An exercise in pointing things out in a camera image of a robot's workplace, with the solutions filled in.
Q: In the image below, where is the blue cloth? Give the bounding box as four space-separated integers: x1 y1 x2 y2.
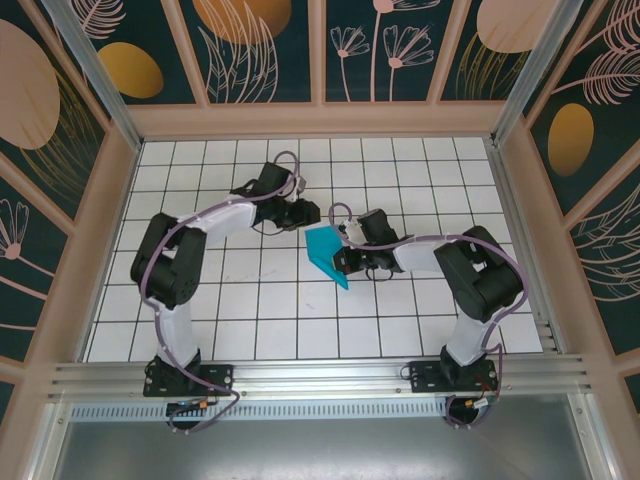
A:
303 225 351 291

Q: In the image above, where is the grey metal sheet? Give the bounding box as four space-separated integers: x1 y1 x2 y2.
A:
47 417 609 480

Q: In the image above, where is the orange circle pink leaves panel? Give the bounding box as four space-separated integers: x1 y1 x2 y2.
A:
178 0 322 106

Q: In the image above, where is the gold oval pink fern panel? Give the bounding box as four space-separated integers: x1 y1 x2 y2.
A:
522 0 640 217

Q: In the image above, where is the pink oval gold grass panel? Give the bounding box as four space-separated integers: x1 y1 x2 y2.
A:
0 17 112 224
438 0 551 104

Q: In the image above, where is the long aluminium mounting rail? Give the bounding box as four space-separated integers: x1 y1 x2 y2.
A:
47 353 599 401

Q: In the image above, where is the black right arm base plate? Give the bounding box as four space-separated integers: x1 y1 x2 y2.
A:
407 358 500 395

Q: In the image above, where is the perforated metal cable tray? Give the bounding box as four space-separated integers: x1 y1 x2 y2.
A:
69 402 574 422

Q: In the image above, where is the aluminium table side rail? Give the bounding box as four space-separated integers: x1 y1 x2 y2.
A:
485 137 569 355

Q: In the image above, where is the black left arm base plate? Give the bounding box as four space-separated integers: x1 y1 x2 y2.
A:
143 357 236 399

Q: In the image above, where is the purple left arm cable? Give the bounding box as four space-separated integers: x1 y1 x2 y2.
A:
139 151 304 436

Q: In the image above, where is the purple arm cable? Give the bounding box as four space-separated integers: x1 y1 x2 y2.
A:
139 151 304 436
328 201 529 430

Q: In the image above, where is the pink flowers wall panel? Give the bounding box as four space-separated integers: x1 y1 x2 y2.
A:
322 0 450 106

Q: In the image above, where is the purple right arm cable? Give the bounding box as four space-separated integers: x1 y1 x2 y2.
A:
328 201 529 430

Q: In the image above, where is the aluminium corner post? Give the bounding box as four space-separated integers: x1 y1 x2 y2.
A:
42 0 146 151
491 0 574 147

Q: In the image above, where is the gold oval wall panel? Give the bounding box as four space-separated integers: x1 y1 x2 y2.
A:
52 0 210 107

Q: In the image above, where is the pink fern wall panel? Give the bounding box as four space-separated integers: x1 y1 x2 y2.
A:
563 192 640 364

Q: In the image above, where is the single pink flower wall panel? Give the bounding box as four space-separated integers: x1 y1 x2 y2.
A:
0 152 76 364

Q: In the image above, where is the aluminium frame upright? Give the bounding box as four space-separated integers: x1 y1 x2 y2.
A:
22 399 69 480
569 394 619 480

